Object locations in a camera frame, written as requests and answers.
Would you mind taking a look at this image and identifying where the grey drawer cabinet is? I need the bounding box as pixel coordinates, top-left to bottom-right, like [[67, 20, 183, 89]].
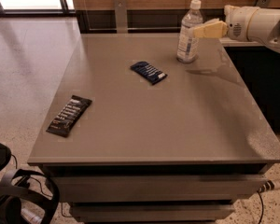
[[27, 32, 280, 224]]

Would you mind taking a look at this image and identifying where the black cable on floor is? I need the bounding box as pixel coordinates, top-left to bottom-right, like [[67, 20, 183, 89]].
[[256, 190, 265, 224]]

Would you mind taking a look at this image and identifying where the left metal wall bracket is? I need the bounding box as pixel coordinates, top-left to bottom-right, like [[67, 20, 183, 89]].
[[114, 0, 128, 34]]

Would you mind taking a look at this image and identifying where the blue snack bar wrapper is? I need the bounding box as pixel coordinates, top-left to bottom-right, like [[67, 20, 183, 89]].
[[130, 61, 167, 85]]

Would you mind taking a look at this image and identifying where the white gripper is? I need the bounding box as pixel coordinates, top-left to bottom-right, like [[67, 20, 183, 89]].
[[193, 5, 259, 42]]

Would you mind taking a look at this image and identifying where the black rxbar chocolate wrapper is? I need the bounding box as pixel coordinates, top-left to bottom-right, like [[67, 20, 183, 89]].
[[47, 95, 92, 137]]

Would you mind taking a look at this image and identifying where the clear plastic water bottle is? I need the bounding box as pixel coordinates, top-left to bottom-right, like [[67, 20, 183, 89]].
[[176, 0, 203, 63]]

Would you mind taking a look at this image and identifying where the metal wall bracket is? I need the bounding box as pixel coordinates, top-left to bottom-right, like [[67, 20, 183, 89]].
[[114, 0, 128, 34], [255, 0, 271, 8]]

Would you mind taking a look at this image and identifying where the right metal wall bracket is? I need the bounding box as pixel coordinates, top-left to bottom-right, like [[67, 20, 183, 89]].
[[255, 0, 271, 8]]

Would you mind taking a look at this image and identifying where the lower grey drawer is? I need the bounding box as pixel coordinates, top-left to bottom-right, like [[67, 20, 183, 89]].
[[70, 204, 234, 223]]

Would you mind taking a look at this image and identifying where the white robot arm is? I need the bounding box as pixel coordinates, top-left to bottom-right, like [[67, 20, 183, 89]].
[[192, 5, 280, 53]]

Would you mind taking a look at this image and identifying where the grey drawer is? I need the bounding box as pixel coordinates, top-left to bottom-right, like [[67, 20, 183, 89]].
[[53, 175, 266, 203], [70, 204, 234, 223]]

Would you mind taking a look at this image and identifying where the upper grey drawer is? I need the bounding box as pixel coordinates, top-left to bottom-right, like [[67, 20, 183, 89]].
[[53, 175, 266, 203]]

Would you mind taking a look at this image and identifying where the white striped power strip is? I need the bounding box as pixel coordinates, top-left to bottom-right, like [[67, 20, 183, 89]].
[[259, 179, 280, 193]]

